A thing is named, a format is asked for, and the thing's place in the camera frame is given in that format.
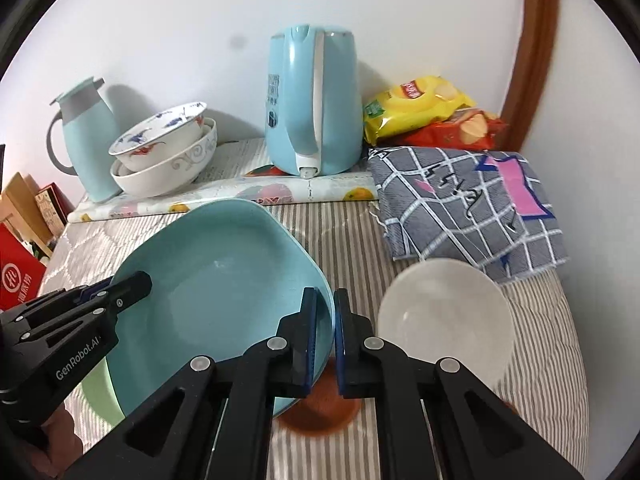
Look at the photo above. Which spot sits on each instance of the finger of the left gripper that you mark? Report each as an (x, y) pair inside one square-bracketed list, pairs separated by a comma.
[(118, 296), (87, 292)]

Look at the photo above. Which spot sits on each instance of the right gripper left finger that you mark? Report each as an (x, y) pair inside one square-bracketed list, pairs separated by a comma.
[(212, 420)]

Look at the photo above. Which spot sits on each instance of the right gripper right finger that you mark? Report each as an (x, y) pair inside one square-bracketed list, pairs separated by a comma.
[(436, 420)]

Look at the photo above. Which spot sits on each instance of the green square plate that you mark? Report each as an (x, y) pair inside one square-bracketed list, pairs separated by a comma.
[(100, 394)]

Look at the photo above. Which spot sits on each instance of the brown clay bowl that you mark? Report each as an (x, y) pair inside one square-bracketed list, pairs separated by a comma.
[(324, 411)]

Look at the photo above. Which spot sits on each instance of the white ceramic bowl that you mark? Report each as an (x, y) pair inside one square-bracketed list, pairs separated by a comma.
[(444, 308)]

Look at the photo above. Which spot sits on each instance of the blue square plate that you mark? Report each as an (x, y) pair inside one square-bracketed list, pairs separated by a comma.
[(222, 276)]

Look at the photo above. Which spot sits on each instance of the person's left hand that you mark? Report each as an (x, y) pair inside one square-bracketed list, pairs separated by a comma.
[(65, 447)]

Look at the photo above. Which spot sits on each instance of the red paper bag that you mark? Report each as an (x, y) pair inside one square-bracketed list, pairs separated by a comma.
[(21, 272)]

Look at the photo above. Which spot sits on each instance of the patterned gift box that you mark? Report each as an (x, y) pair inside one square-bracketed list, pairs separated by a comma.
[(54, 207)]

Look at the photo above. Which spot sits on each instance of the brown paper bag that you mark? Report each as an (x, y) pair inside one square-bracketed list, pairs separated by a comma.
[(20, 209)]

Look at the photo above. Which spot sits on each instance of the white bowl with grey scrolls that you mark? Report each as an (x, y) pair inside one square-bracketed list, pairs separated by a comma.
[(174, 172)]

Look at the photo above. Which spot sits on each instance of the white bowl with fish pattern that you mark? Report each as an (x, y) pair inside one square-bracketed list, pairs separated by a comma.
[(160, 136)]

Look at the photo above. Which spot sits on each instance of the light blue thermos jug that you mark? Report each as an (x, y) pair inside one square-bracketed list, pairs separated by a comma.
[(89, 129)]

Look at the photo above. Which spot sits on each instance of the fruit print rolled mat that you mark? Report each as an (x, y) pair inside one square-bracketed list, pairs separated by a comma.
[(355, 186)]

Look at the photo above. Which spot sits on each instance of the grey checked folded cloth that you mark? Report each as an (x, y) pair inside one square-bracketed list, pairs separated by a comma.
[(486, 209)]

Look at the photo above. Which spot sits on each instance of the light blue electric kettle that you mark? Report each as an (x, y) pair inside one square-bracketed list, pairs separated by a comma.
[(313, 124)]

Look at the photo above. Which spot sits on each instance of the red snack bag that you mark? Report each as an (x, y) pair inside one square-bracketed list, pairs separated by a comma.
[(468, 129)]

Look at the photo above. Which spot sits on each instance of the yellow chips bag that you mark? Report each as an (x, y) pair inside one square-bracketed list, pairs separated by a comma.
[(410, 106)]

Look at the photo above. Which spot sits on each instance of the brown wooden door frame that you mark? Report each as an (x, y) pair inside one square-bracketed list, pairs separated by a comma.
[(530, 70)]

